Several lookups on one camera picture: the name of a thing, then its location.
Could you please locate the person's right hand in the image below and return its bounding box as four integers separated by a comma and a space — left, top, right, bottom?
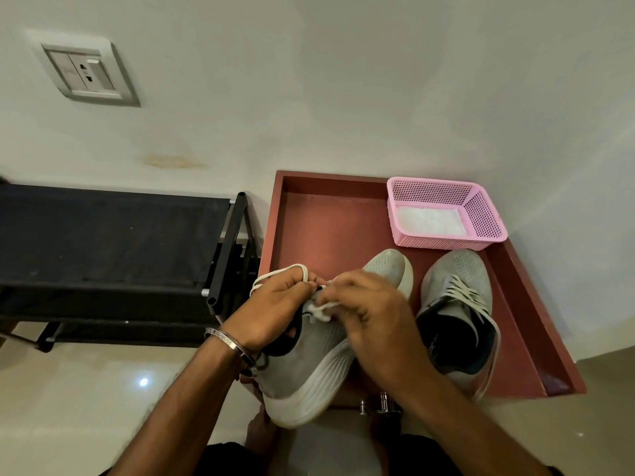
315, 270, 435, 395

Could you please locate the person's left hand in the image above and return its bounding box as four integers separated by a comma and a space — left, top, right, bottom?
220, 267, 318, 355

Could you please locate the white wipe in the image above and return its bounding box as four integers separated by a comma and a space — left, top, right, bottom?
302, 287, 344, 324

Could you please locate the grey sneaker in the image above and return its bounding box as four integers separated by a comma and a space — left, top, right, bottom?
415, 249, 501, 400
249, 249, 414, 430

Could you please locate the reddish-brown side table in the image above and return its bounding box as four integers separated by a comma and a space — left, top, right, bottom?
240, 170, 588, 410

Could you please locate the black shoe rack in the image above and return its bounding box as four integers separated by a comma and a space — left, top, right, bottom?
0, 182, 261, 354

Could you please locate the person's left forearm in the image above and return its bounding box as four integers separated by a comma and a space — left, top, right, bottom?
108, 337, 249, 476

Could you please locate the person's right forearm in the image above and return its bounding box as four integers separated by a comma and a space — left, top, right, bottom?
396, 371, 552, 476

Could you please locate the stack of white wipes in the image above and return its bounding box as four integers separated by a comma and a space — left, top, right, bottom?
396, 206, 468, 237

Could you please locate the person's left foot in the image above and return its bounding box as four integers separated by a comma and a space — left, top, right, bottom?
243, 406, 278, 459

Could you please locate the pink plastic basket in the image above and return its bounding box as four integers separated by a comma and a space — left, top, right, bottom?
386, 177, 509, 252

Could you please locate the silver bracelet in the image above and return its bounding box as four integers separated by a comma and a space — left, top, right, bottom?
204, 327, 259, 377

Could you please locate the white wall socket plate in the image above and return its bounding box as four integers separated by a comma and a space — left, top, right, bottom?
24, 29, 141, 107

